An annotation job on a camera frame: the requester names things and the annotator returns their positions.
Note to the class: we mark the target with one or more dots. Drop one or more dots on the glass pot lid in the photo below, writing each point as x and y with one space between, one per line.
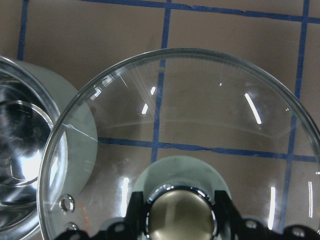
178 124

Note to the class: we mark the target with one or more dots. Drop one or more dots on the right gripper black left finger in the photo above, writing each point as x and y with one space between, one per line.
125 228

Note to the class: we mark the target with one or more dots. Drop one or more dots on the pale green electric pot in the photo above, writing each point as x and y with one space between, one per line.
48 149

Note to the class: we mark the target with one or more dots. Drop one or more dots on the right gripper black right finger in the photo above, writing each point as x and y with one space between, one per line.
232 226

